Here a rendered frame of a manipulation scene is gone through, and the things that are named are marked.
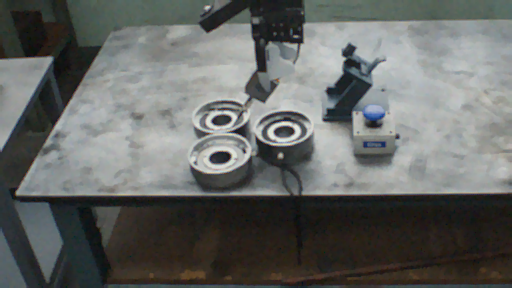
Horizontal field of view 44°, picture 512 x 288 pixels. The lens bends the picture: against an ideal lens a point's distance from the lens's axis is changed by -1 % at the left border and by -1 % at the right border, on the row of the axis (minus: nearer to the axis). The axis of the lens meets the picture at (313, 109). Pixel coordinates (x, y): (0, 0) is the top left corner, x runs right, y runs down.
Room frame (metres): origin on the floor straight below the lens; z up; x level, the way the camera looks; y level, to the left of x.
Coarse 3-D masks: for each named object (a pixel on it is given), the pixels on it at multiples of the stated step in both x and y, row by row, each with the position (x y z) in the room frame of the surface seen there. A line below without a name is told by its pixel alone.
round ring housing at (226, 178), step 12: (204, 144) 0.87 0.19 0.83; (216, 144) 0.87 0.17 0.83; (240, 144) 0.87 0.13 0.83; (192, 156) 0.84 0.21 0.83; (204, 156) 0.84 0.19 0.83; (216, 156) 0.85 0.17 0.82; (228, 156) 0.85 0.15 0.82; (192, 168) 0.80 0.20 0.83; (216, 168) 0.81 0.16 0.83; (240, 168) 0.80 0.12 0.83; (204, 180) 0.79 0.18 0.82; (216, 180) 0.78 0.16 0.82; (228, 180) 0.78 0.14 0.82; (240, 180) 0.80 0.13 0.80
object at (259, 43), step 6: (258, 30) 0.88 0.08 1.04; (258, 36) 0.87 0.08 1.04; (258, 42) 0.87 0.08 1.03; (264, 42) 0.87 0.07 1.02; (258, 48) 0.86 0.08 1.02; (264, 48) 0.87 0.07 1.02; (258, 54) 0.86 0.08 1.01; (264, 54) 0.87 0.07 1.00; (258, 60) 0.86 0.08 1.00; (264, 60) 0.87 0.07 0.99; (258, 66) 0.87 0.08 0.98; (264, 66) 0.87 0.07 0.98; (258, 72) 0.87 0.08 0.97; (264, 72) 0.87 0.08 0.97
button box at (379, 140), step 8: (360, 112) 0.93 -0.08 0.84; (360, 120) 0.90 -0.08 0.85; (368, 120) 0.90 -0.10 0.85; (384, 120) 0.90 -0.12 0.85; (392, 120) 0.90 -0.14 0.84; (360, 128) 0.88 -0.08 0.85; (368, 128) 0.88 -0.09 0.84; (376, 128) 0.88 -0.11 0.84; (384, 128) 0.88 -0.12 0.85; (392, 128) 0.87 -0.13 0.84; (360, 136) 0.86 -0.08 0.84; (368, 136) 0.86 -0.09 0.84; (376, 136) 0.86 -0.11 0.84; (384, 136) 0.86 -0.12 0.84; (392, 136) 0.86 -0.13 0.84; (360, 144) 0.86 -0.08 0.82; (368, 144) 0.86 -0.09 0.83; (376, 144) 0.86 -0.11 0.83; (384, 144) 0.86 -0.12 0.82; (392, 144) 0.86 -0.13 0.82; (360, 152) 0.86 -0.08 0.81; (368, 152) 0.86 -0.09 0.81; (376, 152) 0.86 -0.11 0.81; (384, 152) 0.86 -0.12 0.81; (392, 152) 0.86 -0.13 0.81
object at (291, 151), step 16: (272, 112) 0.94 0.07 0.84; (288, 112) 0.95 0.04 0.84; (256, 128) 0.90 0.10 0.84; (272, 128) 0.91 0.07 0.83; (288, 128) 0.92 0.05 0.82; (256, 144) 0.88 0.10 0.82; (272, 144) 0.85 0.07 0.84; (288, 144) 0.85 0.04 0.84; (304, 144) 0.86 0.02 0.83; (288, 160) 0.85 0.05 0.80
